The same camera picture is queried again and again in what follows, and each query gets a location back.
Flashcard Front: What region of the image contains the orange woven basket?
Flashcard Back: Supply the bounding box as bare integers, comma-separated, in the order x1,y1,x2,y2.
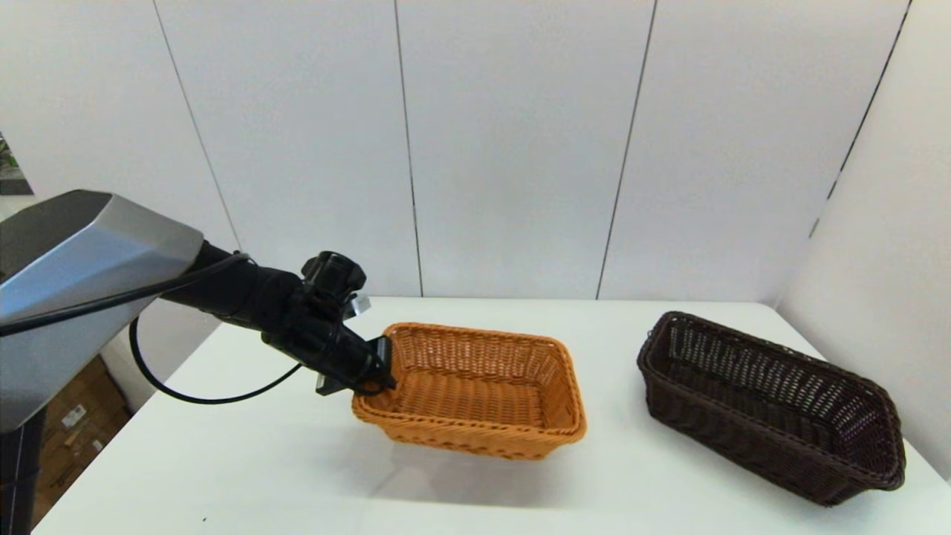
351,322,588,461

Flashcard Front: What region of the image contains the black robot torso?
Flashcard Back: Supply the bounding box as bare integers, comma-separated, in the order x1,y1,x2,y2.
0,416,47,535

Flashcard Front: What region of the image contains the dark brown woven basket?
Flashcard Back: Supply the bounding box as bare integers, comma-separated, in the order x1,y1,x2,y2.
637,311,907,508

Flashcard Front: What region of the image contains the cardboard box with white label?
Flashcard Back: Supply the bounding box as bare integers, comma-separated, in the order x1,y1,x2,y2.
33,412,134,513
41,372,126,454

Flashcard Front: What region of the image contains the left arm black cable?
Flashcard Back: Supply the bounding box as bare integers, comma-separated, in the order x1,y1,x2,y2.
0,253,305,406

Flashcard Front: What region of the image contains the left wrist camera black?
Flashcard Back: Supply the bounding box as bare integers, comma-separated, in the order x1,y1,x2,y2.
300,251,371,317

